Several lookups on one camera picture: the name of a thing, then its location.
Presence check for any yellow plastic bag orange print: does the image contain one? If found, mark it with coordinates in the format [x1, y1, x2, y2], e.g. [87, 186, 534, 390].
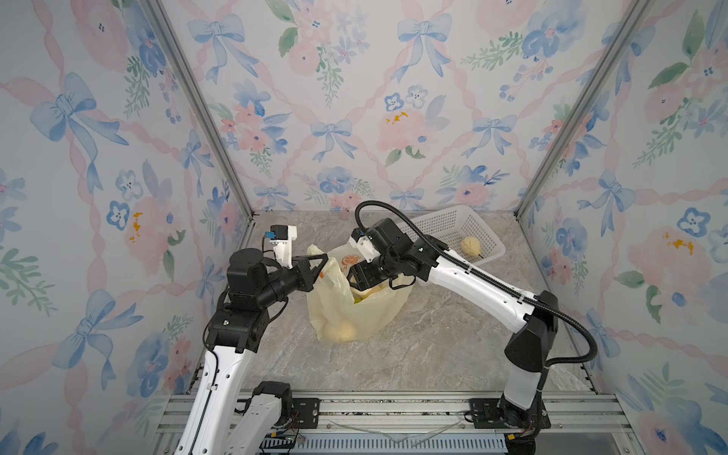
[306, 246, 413, 343]

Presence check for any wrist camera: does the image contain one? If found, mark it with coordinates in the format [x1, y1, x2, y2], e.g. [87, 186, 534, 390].
[265, 225, 298, 269]
[348, 227, 380, 263]

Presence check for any black corrugated cable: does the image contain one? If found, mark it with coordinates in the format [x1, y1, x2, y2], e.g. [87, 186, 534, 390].
[353, 200, 599, 368]

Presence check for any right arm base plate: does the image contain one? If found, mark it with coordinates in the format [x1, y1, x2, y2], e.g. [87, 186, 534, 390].
[464, 395, 551, 432]

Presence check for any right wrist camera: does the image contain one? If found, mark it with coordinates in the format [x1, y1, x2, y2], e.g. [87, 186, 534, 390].
[348, 227, 380, 263]

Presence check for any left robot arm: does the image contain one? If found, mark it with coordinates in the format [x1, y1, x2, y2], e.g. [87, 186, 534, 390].
[174, 248, 328, 454]

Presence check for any right corner aluminium post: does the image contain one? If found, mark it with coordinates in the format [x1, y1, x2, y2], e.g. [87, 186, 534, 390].
[514, 0, 653, 221]

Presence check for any left corner aluminium post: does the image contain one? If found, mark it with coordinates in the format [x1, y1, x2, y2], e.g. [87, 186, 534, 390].
[140, 0, 254, 224]

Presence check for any beige pear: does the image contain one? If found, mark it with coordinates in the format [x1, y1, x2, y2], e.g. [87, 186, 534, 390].
[460, 236, 483, 259]
[323, 320, 358, 343]

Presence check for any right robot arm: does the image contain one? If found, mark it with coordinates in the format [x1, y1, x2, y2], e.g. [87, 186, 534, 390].
[347, 218, 557, 430]

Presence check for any aluminium frame rail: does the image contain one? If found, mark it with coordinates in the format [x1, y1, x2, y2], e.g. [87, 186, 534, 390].
[150, 392, 645, 454]

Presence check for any corner aluminium post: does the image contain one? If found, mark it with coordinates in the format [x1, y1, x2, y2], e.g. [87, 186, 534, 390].
[140, 0, 254, 224]
[514, 0, 653, 221]

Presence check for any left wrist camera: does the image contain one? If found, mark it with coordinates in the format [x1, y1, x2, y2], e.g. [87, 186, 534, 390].
[265, 225, 298, 269]

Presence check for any white plastic basket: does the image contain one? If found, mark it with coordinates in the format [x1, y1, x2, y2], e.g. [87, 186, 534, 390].
[411, 205, 506, 267]

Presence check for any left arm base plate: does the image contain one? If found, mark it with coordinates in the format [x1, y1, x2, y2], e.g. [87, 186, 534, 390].
[273, 397, 322, 431]

